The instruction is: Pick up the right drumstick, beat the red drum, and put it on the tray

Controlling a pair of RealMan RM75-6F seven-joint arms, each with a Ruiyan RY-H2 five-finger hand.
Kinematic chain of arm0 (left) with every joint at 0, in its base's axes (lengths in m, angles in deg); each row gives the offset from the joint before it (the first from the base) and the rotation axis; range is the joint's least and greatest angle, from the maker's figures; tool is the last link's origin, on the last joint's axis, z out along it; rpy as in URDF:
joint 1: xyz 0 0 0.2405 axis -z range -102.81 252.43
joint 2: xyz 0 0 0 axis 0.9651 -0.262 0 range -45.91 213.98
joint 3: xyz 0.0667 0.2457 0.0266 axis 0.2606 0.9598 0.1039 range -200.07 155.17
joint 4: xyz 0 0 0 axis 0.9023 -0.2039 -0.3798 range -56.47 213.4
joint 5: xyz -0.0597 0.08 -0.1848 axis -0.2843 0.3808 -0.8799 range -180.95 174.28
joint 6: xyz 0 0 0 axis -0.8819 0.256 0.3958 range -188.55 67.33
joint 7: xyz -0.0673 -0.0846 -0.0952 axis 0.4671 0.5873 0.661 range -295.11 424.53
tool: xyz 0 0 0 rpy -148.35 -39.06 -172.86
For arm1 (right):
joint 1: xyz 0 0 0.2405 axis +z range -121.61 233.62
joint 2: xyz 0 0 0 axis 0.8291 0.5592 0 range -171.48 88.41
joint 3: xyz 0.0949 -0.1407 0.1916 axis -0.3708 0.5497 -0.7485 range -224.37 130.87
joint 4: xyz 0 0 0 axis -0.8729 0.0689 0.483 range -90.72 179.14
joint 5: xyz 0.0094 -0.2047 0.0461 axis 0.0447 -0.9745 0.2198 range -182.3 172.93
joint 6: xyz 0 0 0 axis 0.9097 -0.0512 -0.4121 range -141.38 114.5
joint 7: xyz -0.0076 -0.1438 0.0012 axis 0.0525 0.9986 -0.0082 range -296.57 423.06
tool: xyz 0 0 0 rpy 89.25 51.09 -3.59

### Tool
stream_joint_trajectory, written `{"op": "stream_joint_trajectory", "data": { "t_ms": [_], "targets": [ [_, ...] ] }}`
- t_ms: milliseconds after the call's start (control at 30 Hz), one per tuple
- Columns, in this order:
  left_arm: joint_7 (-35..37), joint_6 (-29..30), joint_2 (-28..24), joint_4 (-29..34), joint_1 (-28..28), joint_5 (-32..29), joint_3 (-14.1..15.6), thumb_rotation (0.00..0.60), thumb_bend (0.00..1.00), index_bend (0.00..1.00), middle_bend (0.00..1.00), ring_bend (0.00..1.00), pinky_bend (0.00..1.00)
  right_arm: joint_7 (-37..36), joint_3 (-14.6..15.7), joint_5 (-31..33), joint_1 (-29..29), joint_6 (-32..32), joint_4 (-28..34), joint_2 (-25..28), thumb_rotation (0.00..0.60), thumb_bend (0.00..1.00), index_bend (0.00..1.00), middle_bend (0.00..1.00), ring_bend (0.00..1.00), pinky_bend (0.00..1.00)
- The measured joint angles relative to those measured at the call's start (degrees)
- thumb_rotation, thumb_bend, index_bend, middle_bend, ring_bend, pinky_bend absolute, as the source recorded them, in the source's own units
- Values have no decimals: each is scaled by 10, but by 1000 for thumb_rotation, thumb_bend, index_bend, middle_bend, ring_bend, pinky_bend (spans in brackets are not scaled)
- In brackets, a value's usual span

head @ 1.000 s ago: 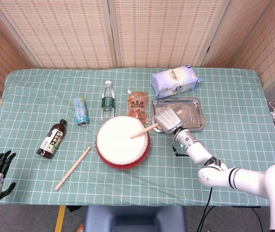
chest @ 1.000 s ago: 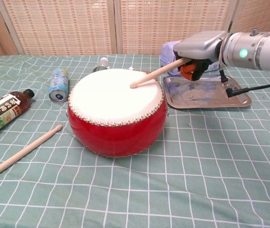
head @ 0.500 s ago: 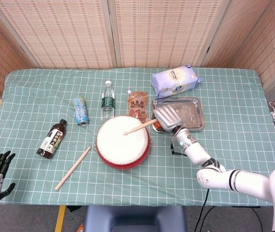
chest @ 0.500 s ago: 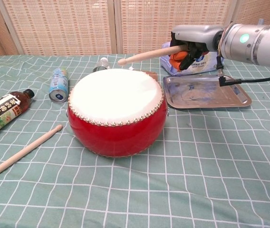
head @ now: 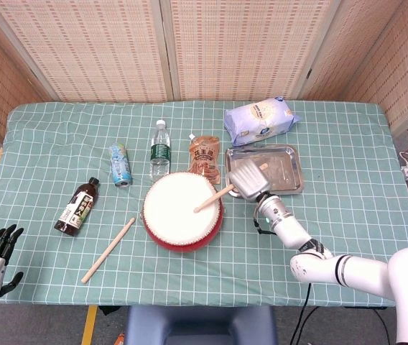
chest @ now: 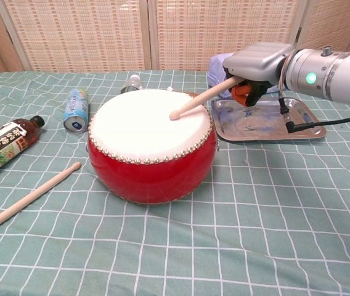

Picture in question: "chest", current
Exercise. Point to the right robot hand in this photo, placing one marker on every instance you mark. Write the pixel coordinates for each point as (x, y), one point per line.
(258, 63)

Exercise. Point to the wooden drumstick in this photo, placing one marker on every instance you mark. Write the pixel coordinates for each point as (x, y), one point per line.
(30, 198)
(199, 100)

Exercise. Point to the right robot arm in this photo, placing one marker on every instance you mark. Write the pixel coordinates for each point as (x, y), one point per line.
(347, 74)

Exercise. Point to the stainless steel tray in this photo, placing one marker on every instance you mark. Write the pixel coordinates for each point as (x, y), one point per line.
(255, 123)

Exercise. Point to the red and white drum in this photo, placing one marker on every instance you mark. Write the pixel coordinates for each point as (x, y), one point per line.
(138, 129)

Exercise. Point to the purple tissue pack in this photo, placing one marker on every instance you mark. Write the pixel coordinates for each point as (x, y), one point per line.
(216, 74)

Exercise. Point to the clear water bottle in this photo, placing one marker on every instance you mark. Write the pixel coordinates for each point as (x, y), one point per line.
(132, 82)

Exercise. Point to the bamboo folding screen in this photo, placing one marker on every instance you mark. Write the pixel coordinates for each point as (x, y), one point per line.
(79, 34)

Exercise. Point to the green checked tablecloth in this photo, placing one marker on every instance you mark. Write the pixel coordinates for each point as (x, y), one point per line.
(224, 246)

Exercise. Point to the light blue drink can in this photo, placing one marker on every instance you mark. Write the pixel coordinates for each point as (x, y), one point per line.
(76, 108)

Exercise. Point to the brown tea bottle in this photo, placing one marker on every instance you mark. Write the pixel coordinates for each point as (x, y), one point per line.
(2, 148)

